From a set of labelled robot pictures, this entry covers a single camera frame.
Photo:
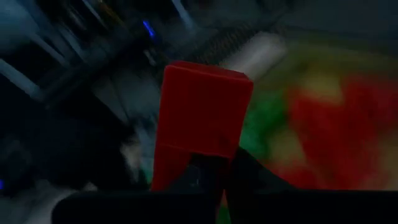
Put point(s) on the yellow translucent plastic bin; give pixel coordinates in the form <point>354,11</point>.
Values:
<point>323,62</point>

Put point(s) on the green plastic brick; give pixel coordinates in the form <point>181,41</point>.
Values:
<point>264,121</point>

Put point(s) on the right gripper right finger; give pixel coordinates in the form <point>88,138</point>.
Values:
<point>252,177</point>

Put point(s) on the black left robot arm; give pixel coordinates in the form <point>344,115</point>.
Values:
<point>62,149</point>

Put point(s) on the red plastic brick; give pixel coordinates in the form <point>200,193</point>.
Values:
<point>202,112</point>
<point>342,130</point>

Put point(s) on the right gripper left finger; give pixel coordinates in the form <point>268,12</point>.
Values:
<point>202,174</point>

